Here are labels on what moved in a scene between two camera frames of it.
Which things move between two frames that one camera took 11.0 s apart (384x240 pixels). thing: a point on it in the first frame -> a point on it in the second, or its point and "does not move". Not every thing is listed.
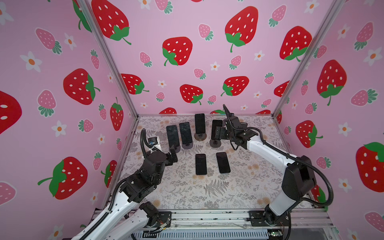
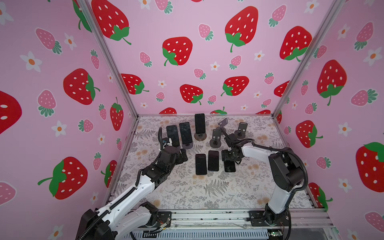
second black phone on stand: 186,136 does not move
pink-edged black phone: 201,166 does not move
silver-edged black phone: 216,125 -> 229,166
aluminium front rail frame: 307,220 does not move
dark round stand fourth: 215,143 does not move
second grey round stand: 187,146 does not move
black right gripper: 225,129 -> 224,155
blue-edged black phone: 223,164 -> 213,160
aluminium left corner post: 110,56 does not move
